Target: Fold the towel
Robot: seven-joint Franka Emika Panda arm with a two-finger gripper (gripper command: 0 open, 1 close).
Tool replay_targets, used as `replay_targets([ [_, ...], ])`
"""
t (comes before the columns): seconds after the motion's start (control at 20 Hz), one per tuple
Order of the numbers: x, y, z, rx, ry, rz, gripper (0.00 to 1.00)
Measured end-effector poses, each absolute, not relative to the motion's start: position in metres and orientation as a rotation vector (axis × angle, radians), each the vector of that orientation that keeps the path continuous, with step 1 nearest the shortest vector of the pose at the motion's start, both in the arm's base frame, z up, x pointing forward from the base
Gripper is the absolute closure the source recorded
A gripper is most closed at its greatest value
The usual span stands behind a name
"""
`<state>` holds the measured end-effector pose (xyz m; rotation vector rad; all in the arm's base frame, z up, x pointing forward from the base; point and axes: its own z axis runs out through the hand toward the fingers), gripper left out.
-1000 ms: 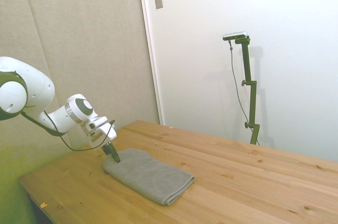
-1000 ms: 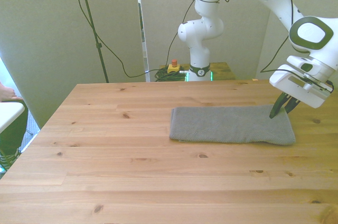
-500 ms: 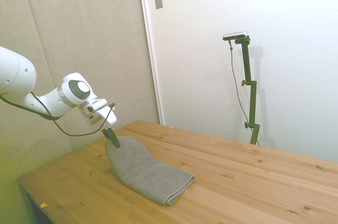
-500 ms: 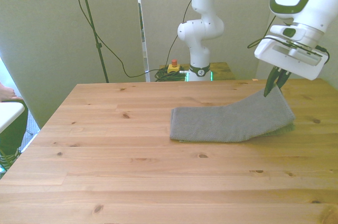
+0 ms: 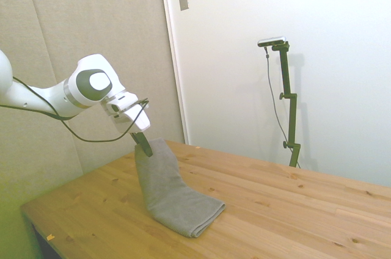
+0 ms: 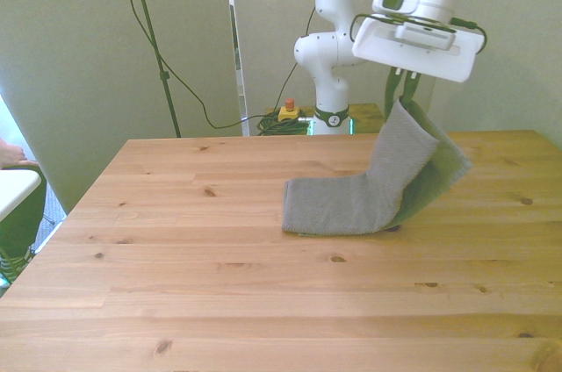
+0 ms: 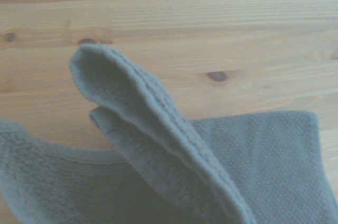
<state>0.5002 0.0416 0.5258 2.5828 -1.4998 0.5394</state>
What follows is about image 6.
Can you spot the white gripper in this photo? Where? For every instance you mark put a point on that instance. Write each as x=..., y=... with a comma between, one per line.
x=412, y=58

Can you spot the grey towel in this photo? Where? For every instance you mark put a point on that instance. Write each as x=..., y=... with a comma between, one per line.
x=342, y=205

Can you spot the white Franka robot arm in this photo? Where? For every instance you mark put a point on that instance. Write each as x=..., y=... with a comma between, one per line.
x=329, y=52

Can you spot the yellow emergency stop box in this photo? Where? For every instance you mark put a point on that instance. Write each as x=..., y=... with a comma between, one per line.
x=290, y=114

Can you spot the white partition edge strip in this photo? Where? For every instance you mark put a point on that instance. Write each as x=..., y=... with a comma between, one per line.
x=239, y=82

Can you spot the white side table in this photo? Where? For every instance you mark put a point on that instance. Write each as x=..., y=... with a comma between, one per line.
x=15, y=188

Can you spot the bystander leg dark trousers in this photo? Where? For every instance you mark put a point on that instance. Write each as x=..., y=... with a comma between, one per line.
x=22, y=223

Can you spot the striped shoe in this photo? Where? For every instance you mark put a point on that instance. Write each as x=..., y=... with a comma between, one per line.
x=15, y=262

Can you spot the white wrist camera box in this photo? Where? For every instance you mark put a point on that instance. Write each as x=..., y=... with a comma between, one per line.
x=426, y=37

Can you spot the dark straight camera stand pole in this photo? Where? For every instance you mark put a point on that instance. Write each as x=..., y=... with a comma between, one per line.
x=151, y=34

